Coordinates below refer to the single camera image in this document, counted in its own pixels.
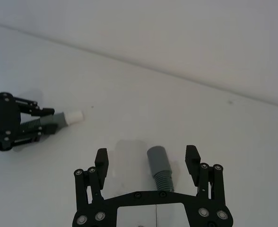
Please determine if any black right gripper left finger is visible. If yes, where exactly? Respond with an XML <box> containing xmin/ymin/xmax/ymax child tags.
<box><xmin>73</xmin><ymin>148</ymin><xmax>110</xmax><ymax>214</ymax></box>

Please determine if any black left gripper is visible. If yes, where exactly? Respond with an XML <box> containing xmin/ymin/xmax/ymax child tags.
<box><xmin>0</xmin><ymin>92</ymin><xmax>58</xmax><ymax>152</ymax></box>

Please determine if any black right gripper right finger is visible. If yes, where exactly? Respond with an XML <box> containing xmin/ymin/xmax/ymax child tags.
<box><xmin>184</xmin><ymin>145</ymin><xmax>226</xmax><ymax>207</ymax></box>

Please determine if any grey ribbed fitting white tip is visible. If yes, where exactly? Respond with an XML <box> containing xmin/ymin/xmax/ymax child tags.
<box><xmin>19</xmin><ymin>110</ymin><xmax>84</xmax><ymax>132</ymax></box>

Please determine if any grey ribbed pipe fitting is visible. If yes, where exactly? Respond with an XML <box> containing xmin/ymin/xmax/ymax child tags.
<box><xmin>147</xmin><ymin>146</ymin><xmax>175</xmax><ymax>192</ymax></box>

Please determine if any white table cloth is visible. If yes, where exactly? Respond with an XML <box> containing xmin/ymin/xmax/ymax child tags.
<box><xmin>0</xmin><ymin>21</ymin><xmax>278</xmax><ymax>227</ymax></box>

